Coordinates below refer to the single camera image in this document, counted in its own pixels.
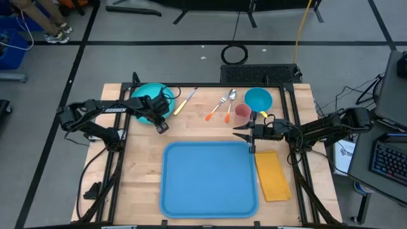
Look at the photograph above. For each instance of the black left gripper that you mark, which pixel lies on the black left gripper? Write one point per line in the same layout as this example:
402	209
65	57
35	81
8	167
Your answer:
155	106

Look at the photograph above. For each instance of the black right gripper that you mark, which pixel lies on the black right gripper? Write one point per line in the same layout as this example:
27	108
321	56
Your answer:
270	132

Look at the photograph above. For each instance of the teal plate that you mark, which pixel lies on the teal plate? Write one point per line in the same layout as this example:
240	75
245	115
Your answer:
143	92

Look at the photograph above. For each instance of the pink cup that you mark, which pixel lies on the pink cup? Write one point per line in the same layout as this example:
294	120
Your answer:
242	113

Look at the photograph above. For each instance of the blue bowl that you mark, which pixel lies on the blue bowl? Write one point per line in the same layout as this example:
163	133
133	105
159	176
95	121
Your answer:
258	99

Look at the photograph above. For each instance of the yellow cloth napkin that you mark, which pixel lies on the yellow cloth napkin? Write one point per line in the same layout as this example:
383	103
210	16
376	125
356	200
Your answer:
273	176

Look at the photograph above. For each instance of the blue plastic tray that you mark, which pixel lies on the blue plastic tray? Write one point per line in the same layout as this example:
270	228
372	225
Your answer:
208	181

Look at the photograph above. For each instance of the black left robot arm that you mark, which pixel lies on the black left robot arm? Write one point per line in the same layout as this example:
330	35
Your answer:
95	106

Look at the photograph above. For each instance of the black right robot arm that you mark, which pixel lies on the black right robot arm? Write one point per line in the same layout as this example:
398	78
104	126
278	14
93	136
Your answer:
334	125

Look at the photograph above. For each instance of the black floor bar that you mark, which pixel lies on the black floor bar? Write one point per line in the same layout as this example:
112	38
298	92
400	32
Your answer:
133	10

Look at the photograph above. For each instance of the white printed box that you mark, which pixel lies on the white printed box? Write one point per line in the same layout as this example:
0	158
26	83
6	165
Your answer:
345	156

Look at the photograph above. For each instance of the grey desk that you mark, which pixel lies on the grey desk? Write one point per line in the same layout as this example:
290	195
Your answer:
362	159

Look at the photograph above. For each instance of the black room divider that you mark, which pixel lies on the black room divider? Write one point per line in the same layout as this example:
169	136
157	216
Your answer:
222	2

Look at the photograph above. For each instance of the person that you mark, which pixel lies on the person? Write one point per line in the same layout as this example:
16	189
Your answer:
47	19

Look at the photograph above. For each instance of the black floor fan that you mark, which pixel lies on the black floor fan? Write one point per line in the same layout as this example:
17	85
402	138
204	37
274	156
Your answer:
378	89

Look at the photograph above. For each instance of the black backlit keyboard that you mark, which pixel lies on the black backlit keyboard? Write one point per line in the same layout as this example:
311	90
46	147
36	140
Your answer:
389	162

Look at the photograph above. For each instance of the blue storage bin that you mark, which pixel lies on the blue storage bin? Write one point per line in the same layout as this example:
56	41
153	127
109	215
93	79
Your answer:
12	54
6	22

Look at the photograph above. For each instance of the grey raised desk panel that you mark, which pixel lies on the grey raised desk panel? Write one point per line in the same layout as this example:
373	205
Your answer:
392	89

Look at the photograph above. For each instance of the black metal table frame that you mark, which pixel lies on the black metal table frame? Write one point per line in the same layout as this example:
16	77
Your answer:
206	85

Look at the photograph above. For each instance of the black bracket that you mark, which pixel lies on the black bracket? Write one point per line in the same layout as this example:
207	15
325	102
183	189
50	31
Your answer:
93	191

